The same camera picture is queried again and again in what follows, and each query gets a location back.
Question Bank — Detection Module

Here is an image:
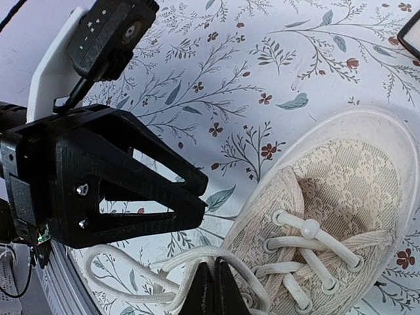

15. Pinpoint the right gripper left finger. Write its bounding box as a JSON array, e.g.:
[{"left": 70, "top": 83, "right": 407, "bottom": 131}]
[{"left": 178, "top": 262, "right": 214, "bottom": 315}]

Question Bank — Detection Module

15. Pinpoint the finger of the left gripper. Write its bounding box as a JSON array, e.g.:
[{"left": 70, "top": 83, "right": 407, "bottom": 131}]
[
  {"left": 82, "top": 106, "right": 208, "bottom": 197},
  {"left": 55, "top": 124, "right": 207, "bottom": 249}
]

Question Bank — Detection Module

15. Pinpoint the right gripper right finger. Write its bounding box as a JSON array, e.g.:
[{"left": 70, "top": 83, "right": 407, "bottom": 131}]
[{"left": 213, "top": 257, "right": 251, "bottom": 315}]

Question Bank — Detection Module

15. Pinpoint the aluminium front rail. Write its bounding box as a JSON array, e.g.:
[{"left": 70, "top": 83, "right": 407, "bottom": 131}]
[{"left": 36, "top": 241, "right": 102, "bottom": 314}]

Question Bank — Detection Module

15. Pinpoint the white shoelace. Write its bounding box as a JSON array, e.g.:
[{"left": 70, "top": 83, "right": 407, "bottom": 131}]
[{"left": 82, "top": 209, "right": 364, "bottom": 314}]

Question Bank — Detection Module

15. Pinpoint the square floral ceramic plate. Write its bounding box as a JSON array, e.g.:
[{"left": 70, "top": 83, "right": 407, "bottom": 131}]
[{"left": 397, "top": 11, "right": 420, "bottom": 60}]

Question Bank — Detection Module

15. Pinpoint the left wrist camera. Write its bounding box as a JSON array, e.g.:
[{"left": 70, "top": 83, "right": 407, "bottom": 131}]
[{"left": 26, "top": 1, "right": 159, "bottom": 123}]

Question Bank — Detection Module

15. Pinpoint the floral patterned table mat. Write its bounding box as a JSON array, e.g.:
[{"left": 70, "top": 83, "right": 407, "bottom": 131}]
[{"left": 62, "top": 0, "right": 420, "bottom": 315}]

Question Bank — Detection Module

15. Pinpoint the cream lace sneaker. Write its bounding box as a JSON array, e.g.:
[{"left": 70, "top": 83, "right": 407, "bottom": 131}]
[{"left": 222, "top": 108, "right": 419, "bottom": 314}]

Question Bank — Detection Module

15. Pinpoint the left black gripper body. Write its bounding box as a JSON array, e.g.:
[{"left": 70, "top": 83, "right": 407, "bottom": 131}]
[{"left": 0, "top": 101, "right": 116, "bottom": 263}]

